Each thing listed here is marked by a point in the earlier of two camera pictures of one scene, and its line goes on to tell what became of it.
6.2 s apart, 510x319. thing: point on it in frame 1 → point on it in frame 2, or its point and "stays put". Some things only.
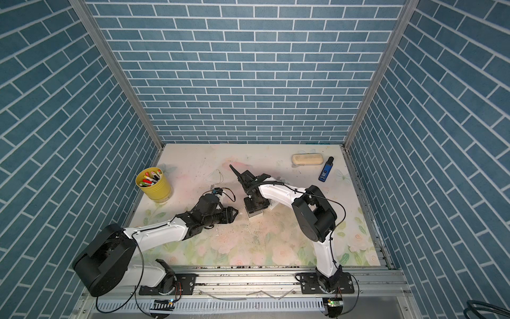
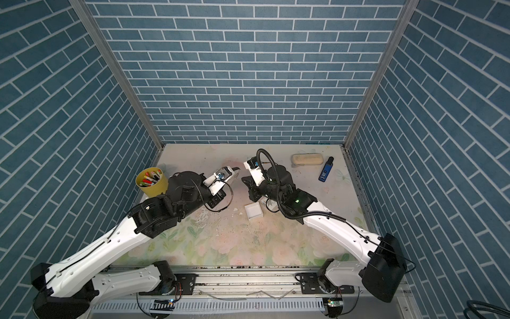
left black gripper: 228,214 → 217,198
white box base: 253,214 stays put
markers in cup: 150,178 stays put
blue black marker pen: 326,169 stays put
